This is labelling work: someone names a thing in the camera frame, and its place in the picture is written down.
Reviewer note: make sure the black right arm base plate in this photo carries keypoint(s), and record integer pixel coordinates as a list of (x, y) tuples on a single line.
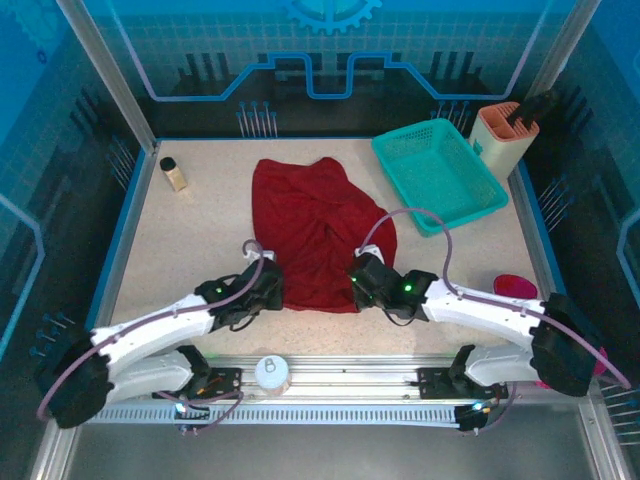
[(435, 382)]

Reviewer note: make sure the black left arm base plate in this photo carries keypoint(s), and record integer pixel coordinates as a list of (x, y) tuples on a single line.
[(225, 382)]

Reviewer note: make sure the red t-shirt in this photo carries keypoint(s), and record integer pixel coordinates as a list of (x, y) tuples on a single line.
[(310, 225)]

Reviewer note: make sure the tin can pull-tab lid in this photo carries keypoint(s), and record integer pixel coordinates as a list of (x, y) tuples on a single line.
[(272, 374)]

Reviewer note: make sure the aluminium frame post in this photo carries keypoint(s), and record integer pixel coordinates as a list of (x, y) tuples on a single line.
[(560, 55), (115, 95)]

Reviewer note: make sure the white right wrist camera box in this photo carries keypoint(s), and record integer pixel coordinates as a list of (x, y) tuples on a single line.
[(372, 250)]

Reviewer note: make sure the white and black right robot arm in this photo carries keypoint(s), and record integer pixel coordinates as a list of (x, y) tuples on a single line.
[(480, 310)]

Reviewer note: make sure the black controller box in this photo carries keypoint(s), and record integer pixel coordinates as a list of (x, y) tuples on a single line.
[(470, 417), (192, 414)]

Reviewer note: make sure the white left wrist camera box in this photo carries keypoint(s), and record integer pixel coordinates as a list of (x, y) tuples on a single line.
[(257, 254)]

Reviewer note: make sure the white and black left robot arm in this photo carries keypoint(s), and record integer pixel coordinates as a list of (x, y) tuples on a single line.
[(150, 325)]

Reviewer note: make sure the spice jar black lid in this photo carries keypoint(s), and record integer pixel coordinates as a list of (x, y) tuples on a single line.
[(174, 175)]

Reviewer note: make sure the cream utensil holder orange rim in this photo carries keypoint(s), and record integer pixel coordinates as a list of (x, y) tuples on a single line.
[(500, 150)]

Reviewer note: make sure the pink goblet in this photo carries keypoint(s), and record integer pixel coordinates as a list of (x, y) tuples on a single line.
[(601, 360)]

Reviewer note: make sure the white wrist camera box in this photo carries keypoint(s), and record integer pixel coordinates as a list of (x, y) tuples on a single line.
[(257, 254), (372, 250)]

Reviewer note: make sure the teal plastic lattice basket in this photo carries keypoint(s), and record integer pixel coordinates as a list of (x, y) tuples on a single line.
[(440, 170)]

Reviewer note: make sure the aluminium front rail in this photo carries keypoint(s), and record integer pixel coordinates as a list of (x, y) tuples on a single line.
[(350, 380)]

